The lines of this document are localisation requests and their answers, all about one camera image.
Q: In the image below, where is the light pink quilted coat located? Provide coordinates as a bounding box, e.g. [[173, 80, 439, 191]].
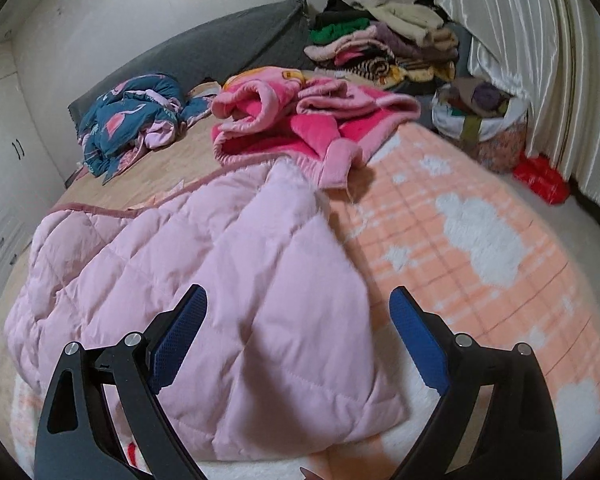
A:
[[4, 157, 406, 460]]

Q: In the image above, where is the bag stuffed with clothes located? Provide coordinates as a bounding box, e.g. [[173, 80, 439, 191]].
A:
[[431, 77, 529, 174]]

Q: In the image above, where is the pile of folded clothes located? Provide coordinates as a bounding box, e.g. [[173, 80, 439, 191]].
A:
[[304, 0, 467, 94]]

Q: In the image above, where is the person's left hand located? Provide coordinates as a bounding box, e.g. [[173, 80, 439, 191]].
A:
[[300, 467, 325, 480]]

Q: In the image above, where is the orange plaid bear blanket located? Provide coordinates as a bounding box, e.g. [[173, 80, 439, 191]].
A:
[[9, 121, 600, 480]]

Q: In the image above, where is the tan bed sheet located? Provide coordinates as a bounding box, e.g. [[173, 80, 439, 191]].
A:
[[0, 79, 261, 411]]

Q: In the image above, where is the blue flamingo print quilt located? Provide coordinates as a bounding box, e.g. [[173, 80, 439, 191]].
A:
[[76, 73, 221, 183]]

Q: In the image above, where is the red plastic bag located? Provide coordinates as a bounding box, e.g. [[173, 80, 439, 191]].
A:
[[513, 155, 570, 206]]

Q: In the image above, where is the hot pink fleece blanket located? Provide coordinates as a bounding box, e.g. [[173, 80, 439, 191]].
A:
[[211, 66, 420, 190]]

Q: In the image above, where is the grey fabric headboard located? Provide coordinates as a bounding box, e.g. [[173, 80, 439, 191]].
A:
[[68, 0, 313, 124]]

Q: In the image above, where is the cream satin curtain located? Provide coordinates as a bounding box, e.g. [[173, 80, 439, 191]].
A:
[[436, 0, 600, 207]]

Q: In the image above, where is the white wardrobe with black handles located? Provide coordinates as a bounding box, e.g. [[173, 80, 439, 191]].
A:
[[0, 42, 65, 298]]

